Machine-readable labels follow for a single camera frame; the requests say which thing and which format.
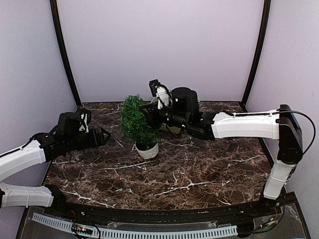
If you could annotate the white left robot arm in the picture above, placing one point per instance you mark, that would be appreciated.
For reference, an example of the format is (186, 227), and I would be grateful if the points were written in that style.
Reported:
(42, 148)

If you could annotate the black front table rail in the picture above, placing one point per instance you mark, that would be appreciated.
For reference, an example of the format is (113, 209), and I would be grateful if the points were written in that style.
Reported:
(227, 214)

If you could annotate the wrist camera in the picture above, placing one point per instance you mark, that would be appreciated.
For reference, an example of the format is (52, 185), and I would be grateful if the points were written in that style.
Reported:
(72, 123)
(161, 92)

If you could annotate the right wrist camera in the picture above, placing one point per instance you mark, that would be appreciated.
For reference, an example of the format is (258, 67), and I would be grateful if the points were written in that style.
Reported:
(161, 92)

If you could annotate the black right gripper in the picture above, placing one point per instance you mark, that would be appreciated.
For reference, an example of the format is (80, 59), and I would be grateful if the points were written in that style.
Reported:
(153, 114)

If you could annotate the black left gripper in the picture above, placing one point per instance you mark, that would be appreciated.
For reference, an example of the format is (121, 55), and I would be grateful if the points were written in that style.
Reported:
(94, 137)

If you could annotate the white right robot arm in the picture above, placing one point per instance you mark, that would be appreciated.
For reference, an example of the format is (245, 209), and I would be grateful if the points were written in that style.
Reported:
(278, 125)

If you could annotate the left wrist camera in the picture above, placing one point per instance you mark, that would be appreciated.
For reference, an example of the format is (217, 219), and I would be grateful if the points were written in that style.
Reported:
(72, 123)

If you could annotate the left black frame post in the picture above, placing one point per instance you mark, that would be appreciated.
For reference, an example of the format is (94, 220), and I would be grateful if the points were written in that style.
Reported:
(63, 51)

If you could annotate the small green christmas tree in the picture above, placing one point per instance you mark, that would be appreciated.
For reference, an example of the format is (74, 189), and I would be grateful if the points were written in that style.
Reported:
(134, 126)

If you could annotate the pale green perforated basket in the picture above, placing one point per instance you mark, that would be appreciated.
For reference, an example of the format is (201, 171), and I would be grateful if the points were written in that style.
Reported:
(172, 129)

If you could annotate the white slotted cable duct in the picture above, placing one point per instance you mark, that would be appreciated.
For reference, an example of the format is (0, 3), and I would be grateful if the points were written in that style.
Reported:
(137, 231)

